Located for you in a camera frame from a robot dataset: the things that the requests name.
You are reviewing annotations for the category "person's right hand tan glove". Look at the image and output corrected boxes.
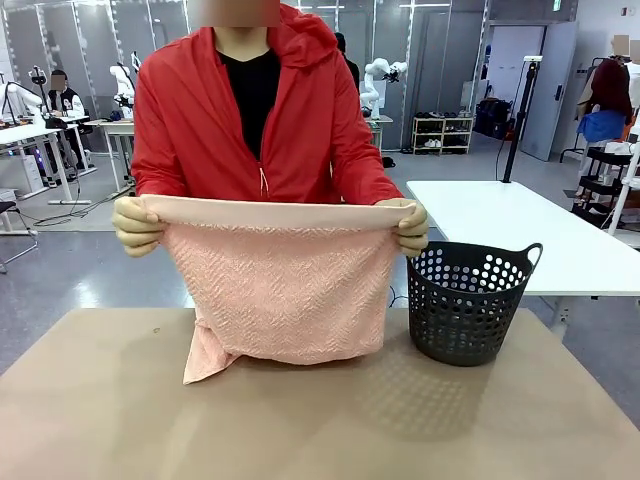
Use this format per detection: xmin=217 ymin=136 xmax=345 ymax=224
xmin=111 ymin=195 xmax=167 ymax=259

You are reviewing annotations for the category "person's left hand tan glove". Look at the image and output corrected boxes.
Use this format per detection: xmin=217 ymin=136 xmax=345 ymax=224
xmin=393 ymin=198 xmax=431 ymax=259

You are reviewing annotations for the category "dark grey perforated laundry basket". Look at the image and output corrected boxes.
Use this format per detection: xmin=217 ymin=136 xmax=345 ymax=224
xmin=405 ymin=241 xmax=545 ymax=368

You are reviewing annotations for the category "pink textured towel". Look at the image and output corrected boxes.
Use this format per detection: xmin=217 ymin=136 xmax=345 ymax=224
xmin=139 ymin=194 xmax=419 ymax=387

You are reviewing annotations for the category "person's left forearm red sleeve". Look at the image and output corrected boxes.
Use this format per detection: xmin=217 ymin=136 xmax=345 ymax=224
xmin=328 ymin=144 xmax=406 ymax=206

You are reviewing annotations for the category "person's right forearm red sleeve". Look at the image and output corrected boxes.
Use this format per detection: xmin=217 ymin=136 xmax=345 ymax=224
xmin=130 ymin=147 xmax=194 ymax=199

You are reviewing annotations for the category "large white table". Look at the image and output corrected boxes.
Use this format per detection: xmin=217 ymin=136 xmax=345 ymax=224
xmin=405 ymin=179 xmax=640 ymax=342

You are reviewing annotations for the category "small white desk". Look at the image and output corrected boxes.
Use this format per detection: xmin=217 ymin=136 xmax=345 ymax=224
xmin=96 ymin=117 xmax=138 ymax=194

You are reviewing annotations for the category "wooden shoe rack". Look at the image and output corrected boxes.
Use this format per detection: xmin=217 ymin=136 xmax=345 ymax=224
xmin=411 ymin=115 xmax=475 ymax=156

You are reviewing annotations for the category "white desk with grey top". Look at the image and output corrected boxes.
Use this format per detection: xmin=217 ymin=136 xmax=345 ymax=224
xmin=367 ymin=114 xmax=395 ymax=152

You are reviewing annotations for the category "person in red jacket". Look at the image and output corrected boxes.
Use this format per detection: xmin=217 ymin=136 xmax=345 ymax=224
xmin=130 ymin=2 xmax=406 ymax=206

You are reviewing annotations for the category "black office chair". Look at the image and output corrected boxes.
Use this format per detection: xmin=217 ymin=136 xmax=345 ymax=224
xmin=0 ymin=198 xmax=40 ymax=274

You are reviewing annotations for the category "seated person black white jacket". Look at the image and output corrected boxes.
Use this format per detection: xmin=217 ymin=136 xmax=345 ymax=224
xmin=46 ymin=69 xmax=90 ymax=172

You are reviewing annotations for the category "long white desk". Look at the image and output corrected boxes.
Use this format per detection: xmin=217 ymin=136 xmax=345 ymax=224
xmin=0 ymin=118 xmax=99 ymax=207

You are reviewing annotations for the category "dark luggage pile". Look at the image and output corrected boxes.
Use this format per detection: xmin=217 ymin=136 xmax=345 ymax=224
xmin=473 ymin=97 xmax=516 ymax=141

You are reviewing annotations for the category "black tripod pole white box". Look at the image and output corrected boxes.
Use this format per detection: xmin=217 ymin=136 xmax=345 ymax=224
xmin=501 ymin=55 xmax=544 ymax=185

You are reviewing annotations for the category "standing person in black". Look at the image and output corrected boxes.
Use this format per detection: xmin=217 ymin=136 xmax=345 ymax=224
xmin=333 ymin=31 xmax=362 ymax=92

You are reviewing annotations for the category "grey-blue open door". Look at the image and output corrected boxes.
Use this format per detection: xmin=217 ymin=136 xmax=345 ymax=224
xmin=519 ymin=21 xmax=578 ymax=163

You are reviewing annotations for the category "black utility cart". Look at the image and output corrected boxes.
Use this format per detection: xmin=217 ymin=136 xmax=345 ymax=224
xmin=571 ymin=145 xmax=639 ymax=227

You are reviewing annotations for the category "blue cloth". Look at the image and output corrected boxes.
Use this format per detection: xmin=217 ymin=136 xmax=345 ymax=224
xmin=575 ymin=109 xmax=629 ymax=148

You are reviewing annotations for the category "black floor cable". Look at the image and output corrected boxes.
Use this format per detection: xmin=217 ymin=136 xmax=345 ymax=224
xmin=18 ymin=185 xmax=137 ymax=227

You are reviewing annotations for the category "white metal rack frame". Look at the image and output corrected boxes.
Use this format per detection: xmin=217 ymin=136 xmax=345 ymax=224
xmin=606 ymin=141 xmax=640 ymax=237

